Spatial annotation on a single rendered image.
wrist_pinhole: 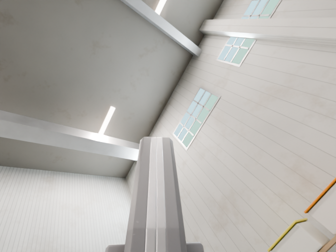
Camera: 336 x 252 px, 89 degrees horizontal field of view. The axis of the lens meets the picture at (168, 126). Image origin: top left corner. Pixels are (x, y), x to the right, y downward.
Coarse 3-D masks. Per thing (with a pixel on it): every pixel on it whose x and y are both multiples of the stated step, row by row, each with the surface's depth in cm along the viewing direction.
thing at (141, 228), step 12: (144, 144) 9; (144, 156) 8; (144, 168) 7; (144, 180) 7; (132, 192) 6; (144, 192) 6; (132, 204) 6; (144, 204) 6; (132, 216) 6; (144, 216) 6; (132, 228) 5; (144, 228) 5; (132, 240) 5; (144, 240) 5
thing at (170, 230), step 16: (160, 144) 9; (160, 160) 8; (160, 176) 7; (176, 176) 7; (160, 192) 6; (176, 192) 6; (160, 208) 6; (176, 208) 6; (160, 224) 5; (176, 224) 5; (160, 240) 5; (176, 240) 5
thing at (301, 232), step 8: (296, 224) 184; (304, 224) 190; (288, 232) 188; (296, 232) 182; (304, 232) 178; (312, 232) 182; (320, 232) 192; (280, 240) 192; (288, 240) 186; (296, 240) 181; (304, 240) 176; (312, 240) 171; (320, 240) 174; (328, 240) 184; (272, 248) 196; (280, 248) 190; (288, 248) 184; (296, 248) 179; (304, 248) 175; (312, 248) 170; (320, 248) 167
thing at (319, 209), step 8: (328, 184) 173; (328, 192) 172; (320, 200) 176; (328, 200) 171; (312, 208) 179; (320, 208) 174; (328, 208) 170; (312, 216) 178; (320, 216) 173; (328, 216) 168; (328, 224) 167
